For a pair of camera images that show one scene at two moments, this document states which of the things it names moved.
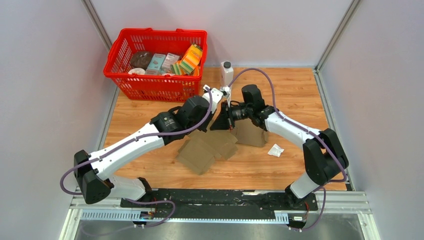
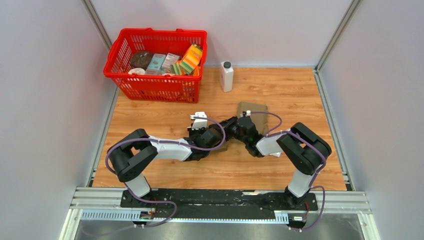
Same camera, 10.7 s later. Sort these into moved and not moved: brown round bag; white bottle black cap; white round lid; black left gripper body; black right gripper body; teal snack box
Moved: black right gripper body; black left gripper body
Not moved: white round lid; teal snack box; white bottle black cap; brown round bag
